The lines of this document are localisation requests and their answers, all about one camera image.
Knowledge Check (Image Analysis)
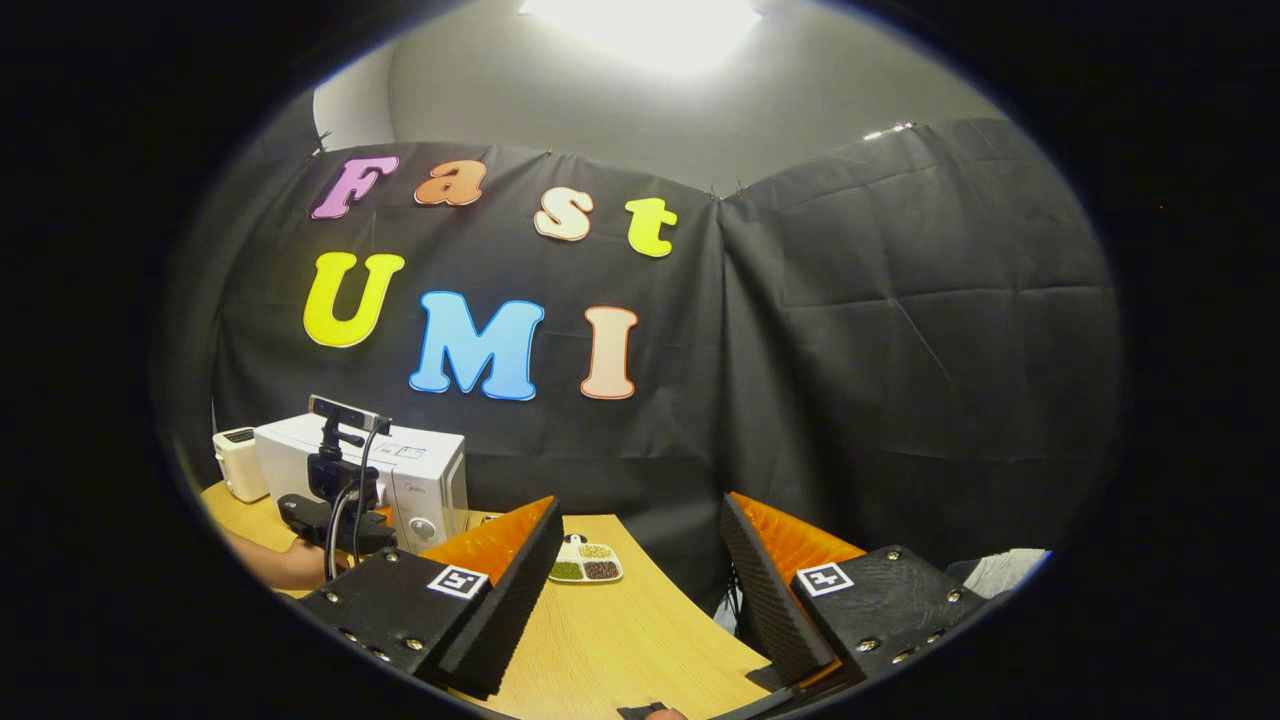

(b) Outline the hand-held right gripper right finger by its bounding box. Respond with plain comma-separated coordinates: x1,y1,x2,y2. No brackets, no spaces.
720,492,991,691

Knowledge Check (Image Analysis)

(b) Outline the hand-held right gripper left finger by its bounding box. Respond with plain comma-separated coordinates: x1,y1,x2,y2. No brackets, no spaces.
297,495,565,701

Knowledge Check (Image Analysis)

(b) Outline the white microwave oven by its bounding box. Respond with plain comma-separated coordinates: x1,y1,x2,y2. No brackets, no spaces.
254,414,469,554

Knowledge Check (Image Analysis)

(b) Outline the white divided snack tray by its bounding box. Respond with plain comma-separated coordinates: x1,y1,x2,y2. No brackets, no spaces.
548,535,624,585

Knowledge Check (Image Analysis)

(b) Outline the white toaster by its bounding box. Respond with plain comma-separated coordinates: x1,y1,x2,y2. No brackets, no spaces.
213,427,271,503

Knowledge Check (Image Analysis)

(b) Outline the white cloth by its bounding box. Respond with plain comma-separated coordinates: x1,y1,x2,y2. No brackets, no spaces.
962,547,1052,600

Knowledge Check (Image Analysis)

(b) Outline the black backdrop cloth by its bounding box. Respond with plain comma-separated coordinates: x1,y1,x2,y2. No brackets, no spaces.
160,95,1121,616

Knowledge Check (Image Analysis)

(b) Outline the large ceiling light panel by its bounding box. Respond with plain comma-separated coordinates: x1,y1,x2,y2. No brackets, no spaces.
518,0,766,76

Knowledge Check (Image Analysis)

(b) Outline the black cable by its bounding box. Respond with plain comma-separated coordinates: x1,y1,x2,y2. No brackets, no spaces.
352,427,387,567
323,480,353,583

